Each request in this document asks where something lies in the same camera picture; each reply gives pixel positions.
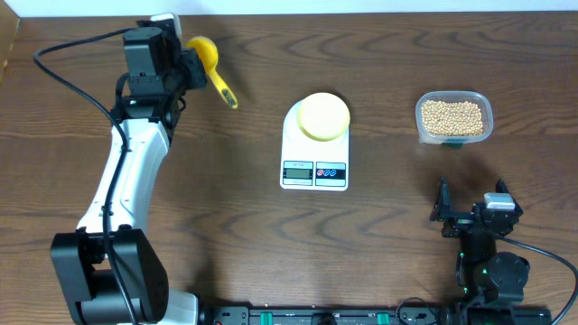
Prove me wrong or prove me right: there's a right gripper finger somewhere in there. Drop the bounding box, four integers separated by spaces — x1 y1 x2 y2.
495 178 524 215
434 177 451 215

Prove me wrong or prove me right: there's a yellow measuring scoop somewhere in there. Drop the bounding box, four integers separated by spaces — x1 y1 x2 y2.
187 36 238 109

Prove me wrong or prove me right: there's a yellow plastic bowl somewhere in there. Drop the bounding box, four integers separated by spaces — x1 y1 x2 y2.
296 92 350 142

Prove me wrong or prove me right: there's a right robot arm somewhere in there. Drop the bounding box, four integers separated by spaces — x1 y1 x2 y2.
430 179 530 324

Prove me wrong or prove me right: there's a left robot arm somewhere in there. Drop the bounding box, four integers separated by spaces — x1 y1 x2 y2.
51 14 207 324

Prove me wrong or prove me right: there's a white digital kitchen scale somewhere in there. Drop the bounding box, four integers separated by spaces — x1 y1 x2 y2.
279 100 350 191

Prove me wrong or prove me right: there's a green tape label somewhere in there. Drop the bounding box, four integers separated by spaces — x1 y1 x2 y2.
442 143 464 149

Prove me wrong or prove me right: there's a clear plastic container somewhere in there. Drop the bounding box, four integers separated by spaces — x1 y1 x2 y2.
415 90 494 146

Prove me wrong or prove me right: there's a soybeans pile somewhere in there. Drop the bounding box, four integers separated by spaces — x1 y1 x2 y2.
421 100 483 136

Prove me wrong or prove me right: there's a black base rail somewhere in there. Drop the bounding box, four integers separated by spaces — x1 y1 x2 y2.
198 305 552 325

